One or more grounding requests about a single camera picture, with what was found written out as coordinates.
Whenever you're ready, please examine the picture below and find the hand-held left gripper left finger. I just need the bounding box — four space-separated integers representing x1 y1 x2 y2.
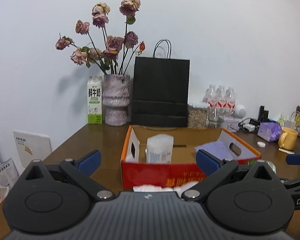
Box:
19 149 115 202

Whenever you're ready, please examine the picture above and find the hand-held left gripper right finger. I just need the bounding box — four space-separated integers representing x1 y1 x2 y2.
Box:
181 149 282 202

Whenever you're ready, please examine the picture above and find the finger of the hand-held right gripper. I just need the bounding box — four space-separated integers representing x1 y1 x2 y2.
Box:
280 174 300 193
285 153 300 166

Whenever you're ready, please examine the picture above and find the red orange cardboard box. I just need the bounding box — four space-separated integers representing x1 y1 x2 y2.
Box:
120 125 262 193

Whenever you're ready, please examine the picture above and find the wooden desktop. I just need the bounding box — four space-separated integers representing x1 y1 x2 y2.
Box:
0 124 300 240

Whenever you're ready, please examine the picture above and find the yellow mug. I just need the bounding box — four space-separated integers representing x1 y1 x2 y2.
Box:
278 127 298 151

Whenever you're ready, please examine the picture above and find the iridescent plastic bag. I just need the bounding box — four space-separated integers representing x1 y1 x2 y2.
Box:
265 160 277 174

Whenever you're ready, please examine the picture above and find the purple tissue pack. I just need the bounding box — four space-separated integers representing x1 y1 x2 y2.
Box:
257 122 282 142

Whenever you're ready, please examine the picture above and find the empty glass jar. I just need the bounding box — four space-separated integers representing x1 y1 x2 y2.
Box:
208 106 227 128

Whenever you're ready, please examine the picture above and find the white floral tin box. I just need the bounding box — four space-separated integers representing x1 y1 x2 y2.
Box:
221 116 240 132

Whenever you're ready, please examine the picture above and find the clear container of seeds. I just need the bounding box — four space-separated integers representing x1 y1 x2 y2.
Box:
188 103 208 128

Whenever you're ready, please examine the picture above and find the clear cotton swab container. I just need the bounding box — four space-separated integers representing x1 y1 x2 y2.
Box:
146 134 174 165

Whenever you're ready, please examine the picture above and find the black upright device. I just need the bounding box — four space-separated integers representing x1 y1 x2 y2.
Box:
258 106 269 123

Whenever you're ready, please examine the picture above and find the white green milk carton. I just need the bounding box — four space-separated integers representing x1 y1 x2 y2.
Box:
87 76 103 125

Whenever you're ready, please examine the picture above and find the white printed board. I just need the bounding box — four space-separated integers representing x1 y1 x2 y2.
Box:
13 129 52 172

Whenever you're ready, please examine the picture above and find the white round speaker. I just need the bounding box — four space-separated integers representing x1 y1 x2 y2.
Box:
234 104 247 119

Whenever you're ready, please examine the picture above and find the purple marbled vase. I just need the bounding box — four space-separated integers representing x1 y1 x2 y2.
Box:
102 74 130 126

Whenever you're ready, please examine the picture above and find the white printed packet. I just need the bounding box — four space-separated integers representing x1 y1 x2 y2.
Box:
0 159 18 187

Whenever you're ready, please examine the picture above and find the black paper bag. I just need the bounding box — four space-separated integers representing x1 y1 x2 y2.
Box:
131 39 190 128

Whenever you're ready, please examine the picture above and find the dried pink rose bouquet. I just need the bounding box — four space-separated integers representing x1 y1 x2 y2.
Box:
55 0 146 75

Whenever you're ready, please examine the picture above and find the black power cable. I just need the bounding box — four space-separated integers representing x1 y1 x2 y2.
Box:
236 117 260 130

